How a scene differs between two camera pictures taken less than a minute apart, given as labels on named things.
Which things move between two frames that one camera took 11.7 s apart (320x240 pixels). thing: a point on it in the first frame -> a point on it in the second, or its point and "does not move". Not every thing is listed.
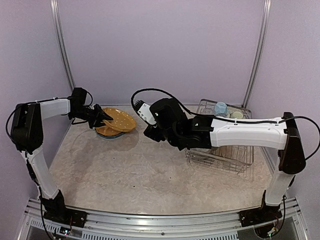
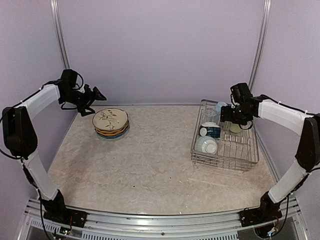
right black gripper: [150, 132] -> [225, 115]
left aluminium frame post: [55, 12] does not move
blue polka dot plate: [110, 137] does not move
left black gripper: [102, 115] -> [90, 99]
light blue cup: [220, 109] does not move
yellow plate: [122, 121] -> [114, 131]
